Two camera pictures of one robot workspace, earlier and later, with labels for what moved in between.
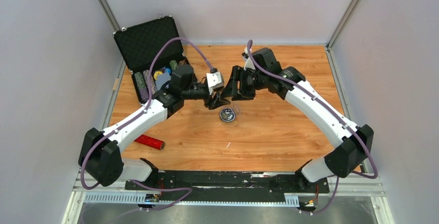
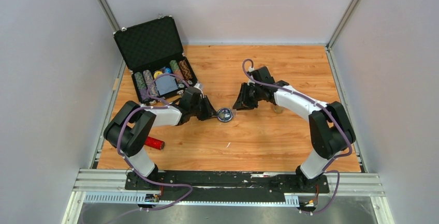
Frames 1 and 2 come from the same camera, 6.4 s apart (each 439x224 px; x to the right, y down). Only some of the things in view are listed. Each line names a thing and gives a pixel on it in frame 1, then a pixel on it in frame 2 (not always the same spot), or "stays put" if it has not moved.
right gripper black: (231, 90) to (242, 102)
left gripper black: (217, 101) to (210, 112)
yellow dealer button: (156, 73) stays put
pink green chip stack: (173, 64) stays put
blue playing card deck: (161, 79) stays put
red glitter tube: (150, 141) stays put
